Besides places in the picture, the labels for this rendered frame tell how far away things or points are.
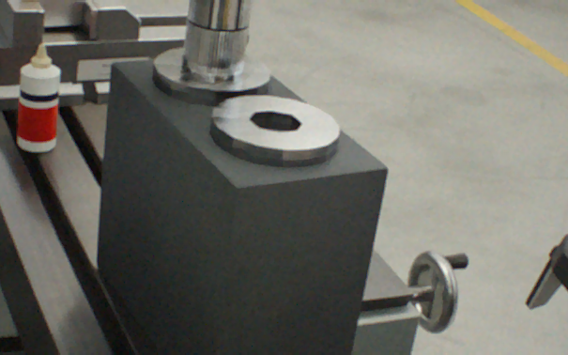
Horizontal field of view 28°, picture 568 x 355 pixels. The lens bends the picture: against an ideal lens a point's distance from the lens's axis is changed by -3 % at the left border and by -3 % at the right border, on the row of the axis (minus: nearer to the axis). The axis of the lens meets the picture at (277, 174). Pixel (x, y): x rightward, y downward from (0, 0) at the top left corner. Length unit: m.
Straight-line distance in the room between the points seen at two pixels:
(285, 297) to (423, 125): 3.04
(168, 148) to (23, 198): 0.30
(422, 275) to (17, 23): 0.70
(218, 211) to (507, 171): 2.89
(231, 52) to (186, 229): 0.14
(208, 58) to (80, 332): 0.24
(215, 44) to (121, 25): 0.44
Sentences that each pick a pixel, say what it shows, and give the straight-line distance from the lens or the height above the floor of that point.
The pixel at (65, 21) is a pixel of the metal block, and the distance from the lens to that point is 1.31.
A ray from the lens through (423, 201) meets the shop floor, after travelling 3.33.
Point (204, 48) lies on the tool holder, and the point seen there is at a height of 1.15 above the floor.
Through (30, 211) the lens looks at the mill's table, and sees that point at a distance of 1.08.
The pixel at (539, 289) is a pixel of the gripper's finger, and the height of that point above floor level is 0.99.
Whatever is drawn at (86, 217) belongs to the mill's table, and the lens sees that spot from 1.08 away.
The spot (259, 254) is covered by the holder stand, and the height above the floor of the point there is 1.07.
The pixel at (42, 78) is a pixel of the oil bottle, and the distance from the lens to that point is 1.16.
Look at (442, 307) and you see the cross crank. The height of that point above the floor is 0.64.
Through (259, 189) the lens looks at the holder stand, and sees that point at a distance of 0.76.
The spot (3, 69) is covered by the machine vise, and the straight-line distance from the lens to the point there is 1.28.
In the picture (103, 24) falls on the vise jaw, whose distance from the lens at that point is 1.29.
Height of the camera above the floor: 1.45
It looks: 26 degrees down
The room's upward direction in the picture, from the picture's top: 9 degrees clockwise
